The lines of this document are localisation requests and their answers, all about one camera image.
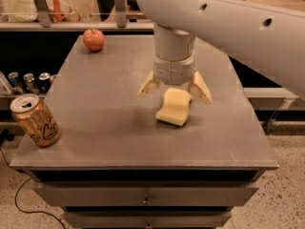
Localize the middle metal bracket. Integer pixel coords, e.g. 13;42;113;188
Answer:
114;0;127;28

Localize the dark can on shelf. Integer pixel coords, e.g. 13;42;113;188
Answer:
38;73;51;94

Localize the green silver can on shelf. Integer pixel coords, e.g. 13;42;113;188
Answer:
23;73;40;94

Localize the orange soda can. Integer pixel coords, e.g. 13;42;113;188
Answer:
10;94;60;147

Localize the grey drawer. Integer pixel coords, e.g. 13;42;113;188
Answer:
63;212;231;229
33;182;257;207

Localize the white orange plastic bag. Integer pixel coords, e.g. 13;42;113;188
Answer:
1;0;81;23

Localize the left metal bracket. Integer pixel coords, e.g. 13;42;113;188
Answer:
33;0;52;28

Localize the metal bracket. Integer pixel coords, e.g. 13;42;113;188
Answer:
33;0;52;28
114;0;127;28

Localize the upper grey drawer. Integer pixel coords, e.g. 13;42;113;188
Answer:
33;182;257;207

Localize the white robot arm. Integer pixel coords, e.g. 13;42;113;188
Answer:
137;0;305;98

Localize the yellow sponge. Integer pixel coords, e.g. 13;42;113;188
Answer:
155;88;193;126

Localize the red apple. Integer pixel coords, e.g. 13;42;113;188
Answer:
83;29;105;52

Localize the black floor cable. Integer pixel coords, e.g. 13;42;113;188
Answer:
0;148;67;229

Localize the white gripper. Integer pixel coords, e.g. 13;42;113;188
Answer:
137;52;213;104

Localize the grey drawer cabinet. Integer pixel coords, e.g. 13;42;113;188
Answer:
11;35;277;215

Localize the lower grey drawer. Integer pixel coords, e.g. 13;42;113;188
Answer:
63;212;231;229

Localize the small orange can on shelf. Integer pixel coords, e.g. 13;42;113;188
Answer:
50;74;57;85

